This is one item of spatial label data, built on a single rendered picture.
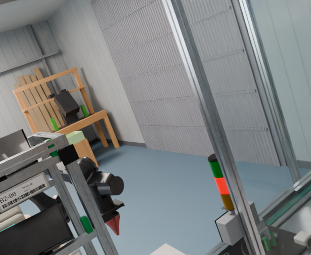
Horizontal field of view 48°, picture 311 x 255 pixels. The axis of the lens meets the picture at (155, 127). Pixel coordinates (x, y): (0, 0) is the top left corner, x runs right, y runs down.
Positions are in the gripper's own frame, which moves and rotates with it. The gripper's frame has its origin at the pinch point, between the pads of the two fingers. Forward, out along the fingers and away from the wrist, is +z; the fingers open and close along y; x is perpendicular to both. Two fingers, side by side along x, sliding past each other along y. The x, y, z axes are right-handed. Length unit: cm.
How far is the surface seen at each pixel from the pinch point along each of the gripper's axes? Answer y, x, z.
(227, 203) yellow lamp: 22.0, -32.2, -4.8
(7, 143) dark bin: -22, -35, -44
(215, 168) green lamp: 22.1, -32.5, -15.6
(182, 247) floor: 93, 150, 121
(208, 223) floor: 131, 155, 120
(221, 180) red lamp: 22.3, -32.8, -11.8
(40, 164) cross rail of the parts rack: -20, -42, -39
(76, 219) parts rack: -14.6, -24.4, -20.4
